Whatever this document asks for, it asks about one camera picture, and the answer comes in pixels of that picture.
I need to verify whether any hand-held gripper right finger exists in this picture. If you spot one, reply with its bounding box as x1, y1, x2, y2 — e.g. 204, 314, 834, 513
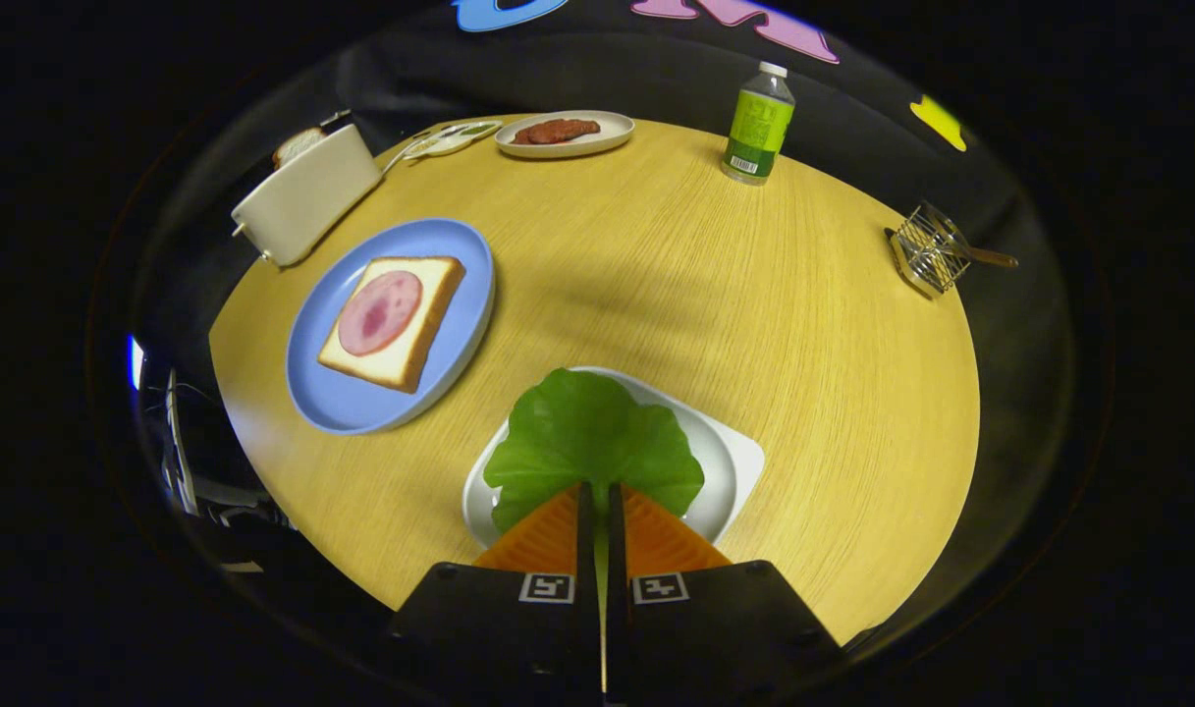
605, 481, 845, 707

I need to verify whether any green label plastic bottle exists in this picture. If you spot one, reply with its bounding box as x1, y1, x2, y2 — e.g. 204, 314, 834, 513
721, 61, 796, 187

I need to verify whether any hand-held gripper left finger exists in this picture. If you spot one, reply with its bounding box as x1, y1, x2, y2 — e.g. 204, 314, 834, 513
386, 481, 599, 707

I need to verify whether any wooden handled utensil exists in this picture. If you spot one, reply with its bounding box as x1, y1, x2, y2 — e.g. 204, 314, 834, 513
931, 231, 1019, 269

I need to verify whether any white sectioned dish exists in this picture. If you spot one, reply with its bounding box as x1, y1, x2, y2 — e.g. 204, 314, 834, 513
404, 120, 505, 160

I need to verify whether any toast slice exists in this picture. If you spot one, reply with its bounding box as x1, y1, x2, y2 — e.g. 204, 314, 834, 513
317, 256, 466, 395

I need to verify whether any brown bread slice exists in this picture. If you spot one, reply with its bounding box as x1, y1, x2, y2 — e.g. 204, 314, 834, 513
271, 127, 328, 170

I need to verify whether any wire mesh utensil holder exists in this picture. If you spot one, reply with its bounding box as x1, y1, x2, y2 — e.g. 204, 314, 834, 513
887, 201, 971, 299

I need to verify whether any white metal frame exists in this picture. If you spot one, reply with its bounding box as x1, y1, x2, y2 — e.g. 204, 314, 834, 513
163, 371, 201, 517

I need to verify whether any white square plate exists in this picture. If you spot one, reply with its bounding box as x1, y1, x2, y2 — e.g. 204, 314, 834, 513
462, 366, 767, 551

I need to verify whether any white toaster cable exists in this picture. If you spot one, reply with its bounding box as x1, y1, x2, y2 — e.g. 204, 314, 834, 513
379, 128, 461, 178

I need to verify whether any green lettuce leaf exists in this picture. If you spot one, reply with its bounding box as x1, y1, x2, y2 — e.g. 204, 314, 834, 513
483, 368, 706, 590

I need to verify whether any white round plate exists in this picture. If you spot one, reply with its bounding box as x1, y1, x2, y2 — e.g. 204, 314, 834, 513
495, 110, 636, 159

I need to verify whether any blue round plate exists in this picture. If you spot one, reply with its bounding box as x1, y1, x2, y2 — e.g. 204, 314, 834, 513
285, 218, 497, 436

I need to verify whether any white toaster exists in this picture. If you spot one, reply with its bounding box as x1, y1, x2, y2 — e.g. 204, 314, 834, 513
231, 123, 384, 268

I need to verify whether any pink ham slice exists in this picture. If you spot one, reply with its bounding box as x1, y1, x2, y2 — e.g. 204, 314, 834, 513
338, 270, 424, 356

